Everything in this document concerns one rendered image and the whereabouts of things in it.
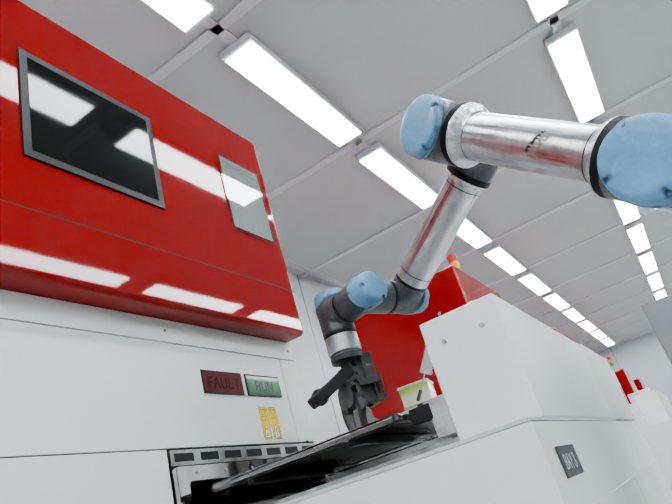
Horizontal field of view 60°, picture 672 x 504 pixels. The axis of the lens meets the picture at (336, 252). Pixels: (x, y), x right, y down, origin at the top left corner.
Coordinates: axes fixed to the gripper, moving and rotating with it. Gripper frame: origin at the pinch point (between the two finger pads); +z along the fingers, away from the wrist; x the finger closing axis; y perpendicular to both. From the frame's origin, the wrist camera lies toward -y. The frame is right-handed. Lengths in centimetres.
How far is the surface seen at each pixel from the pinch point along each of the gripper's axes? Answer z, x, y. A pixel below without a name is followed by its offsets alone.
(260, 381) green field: -19.7, 8.3, -15.6
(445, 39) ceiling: -184, 41, 127
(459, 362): 1, -60, -17
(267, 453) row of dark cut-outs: -4.3, 6.5, -18.1
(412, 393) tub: -9.7, 2.6, 17.3
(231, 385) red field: -18.2, 2.7, -23.8
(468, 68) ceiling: -184, 57, 153
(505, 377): 4, -64, -15
